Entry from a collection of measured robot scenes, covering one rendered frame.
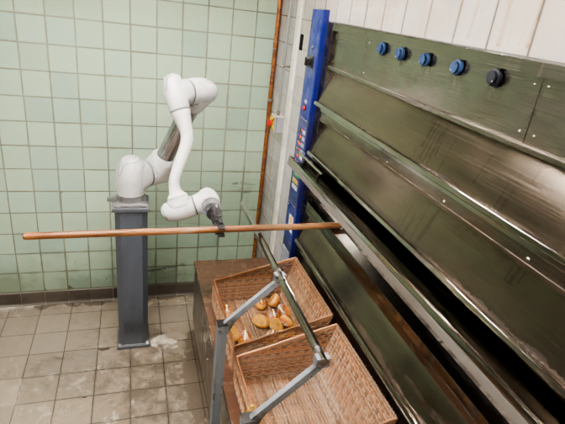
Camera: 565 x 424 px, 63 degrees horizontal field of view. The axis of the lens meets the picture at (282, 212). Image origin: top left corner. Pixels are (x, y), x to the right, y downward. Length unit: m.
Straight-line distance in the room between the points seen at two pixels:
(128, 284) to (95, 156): 0.87
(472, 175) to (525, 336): 0.45
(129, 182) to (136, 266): 0.54
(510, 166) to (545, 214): 0.18
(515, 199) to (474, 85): 0.37
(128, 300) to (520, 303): 2.35
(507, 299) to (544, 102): 0.50
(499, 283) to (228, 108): 2.31
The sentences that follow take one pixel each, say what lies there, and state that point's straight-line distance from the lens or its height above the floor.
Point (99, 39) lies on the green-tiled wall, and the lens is 3.13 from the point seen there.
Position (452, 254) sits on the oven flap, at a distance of 1.50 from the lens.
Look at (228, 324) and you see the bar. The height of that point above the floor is 0.95.
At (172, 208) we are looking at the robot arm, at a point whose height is 1.18.
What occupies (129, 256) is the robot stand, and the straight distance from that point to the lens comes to 2.93.
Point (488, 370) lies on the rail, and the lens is 1.23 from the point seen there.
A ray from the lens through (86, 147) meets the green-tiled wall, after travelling 3.27.
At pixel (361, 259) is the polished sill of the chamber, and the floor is 1.18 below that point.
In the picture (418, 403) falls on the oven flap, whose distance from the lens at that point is 1.76.
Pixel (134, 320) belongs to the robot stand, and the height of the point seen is 0.21.
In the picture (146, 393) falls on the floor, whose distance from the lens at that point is 3.02.
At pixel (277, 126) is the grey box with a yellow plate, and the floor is 1.45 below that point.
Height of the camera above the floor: 2.15
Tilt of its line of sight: 24 degrees down
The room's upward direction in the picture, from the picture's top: 7 degrees clockwise
